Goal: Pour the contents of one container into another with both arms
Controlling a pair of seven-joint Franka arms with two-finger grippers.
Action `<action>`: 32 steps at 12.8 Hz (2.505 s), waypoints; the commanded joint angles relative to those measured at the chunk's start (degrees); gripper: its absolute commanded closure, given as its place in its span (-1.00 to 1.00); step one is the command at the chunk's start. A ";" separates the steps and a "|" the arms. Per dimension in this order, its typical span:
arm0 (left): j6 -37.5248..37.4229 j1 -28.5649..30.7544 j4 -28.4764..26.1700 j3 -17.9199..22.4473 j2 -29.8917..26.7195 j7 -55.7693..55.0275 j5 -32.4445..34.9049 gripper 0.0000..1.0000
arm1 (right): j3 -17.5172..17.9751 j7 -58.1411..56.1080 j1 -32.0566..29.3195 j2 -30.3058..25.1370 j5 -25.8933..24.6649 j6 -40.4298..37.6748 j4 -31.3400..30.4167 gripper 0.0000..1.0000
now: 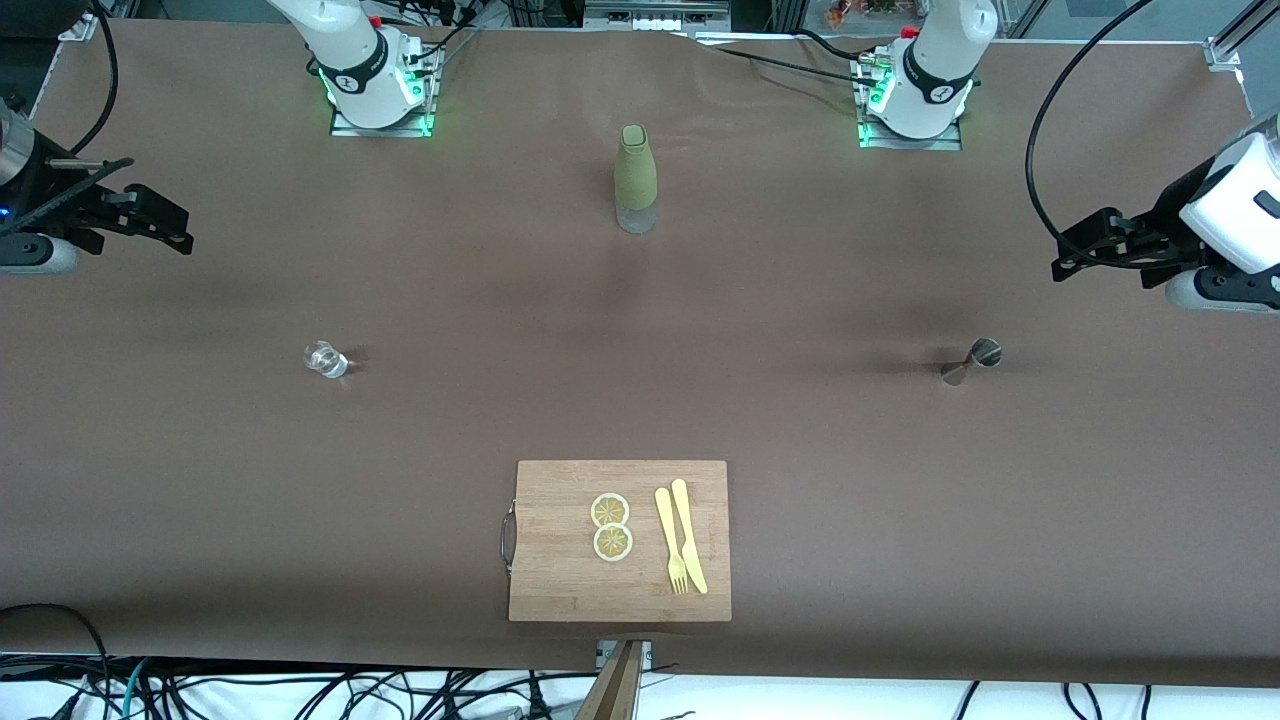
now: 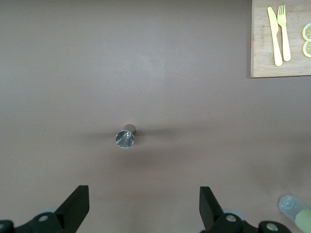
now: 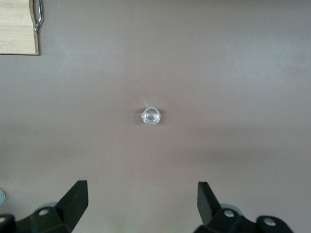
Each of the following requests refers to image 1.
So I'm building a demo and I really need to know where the steel jigger measuring cup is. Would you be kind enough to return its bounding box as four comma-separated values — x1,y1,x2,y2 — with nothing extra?
940,337,1004,387

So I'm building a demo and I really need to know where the olive green bottle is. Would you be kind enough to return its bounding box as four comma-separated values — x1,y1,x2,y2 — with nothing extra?
614,123,659,235

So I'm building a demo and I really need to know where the brown table cover sheet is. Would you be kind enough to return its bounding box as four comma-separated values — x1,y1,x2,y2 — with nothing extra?
0,18,1280,689

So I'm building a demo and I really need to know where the yellow plastic knife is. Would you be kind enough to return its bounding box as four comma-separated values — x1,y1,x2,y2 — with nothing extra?
671,478,709,595

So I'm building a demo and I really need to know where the grey power strip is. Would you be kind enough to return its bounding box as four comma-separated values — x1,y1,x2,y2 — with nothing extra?
584,0,733,33

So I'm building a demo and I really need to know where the yellow plastic fork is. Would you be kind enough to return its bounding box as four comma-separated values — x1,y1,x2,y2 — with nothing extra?
654,487,691,596

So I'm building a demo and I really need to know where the wooden cutting board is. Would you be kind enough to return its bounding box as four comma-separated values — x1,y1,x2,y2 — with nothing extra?
499,459,733,624

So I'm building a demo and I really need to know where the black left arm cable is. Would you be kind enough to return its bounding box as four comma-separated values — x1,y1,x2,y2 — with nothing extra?
1027,0,1183,243

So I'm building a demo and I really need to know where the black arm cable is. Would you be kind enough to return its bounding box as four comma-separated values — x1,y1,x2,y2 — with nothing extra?
68,0,122,157
1027,0,1183,243

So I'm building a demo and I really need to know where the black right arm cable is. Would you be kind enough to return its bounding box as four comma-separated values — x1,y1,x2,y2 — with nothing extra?
68,0,122,157

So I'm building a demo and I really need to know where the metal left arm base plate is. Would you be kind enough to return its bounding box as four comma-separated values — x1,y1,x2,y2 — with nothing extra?
856,55,964,152

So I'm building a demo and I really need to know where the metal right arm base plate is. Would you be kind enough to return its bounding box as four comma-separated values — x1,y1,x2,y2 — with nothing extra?
328,40,439,139

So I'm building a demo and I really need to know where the black cable across table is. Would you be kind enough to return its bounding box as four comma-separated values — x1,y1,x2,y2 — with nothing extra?
690,28,873,89

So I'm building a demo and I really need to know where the black looped floor cable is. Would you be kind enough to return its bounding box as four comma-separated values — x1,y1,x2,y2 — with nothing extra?
0,602,113,720

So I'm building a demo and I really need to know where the teal floor cable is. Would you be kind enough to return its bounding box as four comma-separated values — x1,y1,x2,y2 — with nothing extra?
118,660,153,720

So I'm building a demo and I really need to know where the wooden post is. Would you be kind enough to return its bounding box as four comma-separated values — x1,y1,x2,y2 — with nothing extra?
574,640,647,720

